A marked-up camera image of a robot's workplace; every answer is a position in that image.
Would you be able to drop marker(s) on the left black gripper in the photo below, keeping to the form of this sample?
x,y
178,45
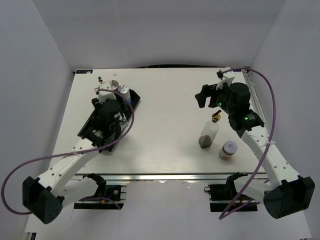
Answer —
x,y
97,105

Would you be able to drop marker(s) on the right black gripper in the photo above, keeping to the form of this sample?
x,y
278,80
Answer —
x,y
210,91

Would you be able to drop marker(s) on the blue label silver lid jar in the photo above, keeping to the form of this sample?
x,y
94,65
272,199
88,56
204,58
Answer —
x,y
125,91

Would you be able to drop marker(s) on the glass jar white powder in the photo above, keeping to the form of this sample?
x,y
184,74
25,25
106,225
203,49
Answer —
x,y
114,85

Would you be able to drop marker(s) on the dark sauce bottle gold spout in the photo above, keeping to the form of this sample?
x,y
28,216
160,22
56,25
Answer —
x,y
209,131

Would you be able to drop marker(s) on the white lid brown jar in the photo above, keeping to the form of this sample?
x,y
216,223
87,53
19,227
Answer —
x,y
228,149

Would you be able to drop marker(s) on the clear oil bottle gold spout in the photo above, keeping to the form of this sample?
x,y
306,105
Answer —
x,y
100,80

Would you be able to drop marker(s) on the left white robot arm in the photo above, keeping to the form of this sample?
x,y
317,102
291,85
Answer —
x,y
46,195

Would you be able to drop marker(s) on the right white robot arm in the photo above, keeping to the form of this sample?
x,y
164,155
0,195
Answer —
x,y
286,191

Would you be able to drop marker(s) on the black condiment tray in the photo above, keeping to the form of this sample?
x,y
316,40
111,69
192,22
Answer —
x,y
109,117

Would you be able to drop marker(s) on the blue logo sticker left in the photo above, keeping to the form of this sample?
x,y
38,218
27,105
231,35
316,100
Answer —
x,y
83,71

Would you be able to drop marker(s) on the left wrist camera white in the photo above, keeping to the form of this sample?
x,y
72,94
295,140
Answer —
x,y
104,92

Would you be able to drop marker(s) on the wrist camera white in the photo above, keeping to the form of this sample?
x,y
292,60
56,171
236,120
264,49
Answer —
x,y
104,92
226,76

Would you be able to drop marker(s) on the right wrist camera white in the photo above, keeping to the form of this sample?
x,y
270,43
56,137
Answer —
x,y
226,76

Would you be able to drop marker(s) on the aluminium table rail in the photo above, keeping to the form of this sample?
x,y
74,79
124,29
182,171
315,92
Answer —
x,y
165,177

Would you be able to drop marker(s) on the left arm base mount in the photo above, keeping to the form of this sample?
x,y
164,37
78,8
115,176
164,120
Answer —
x,y
106,197

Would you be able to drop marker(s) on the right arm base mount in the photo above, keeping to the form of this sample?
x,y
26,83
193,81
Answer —
x,y
220,195

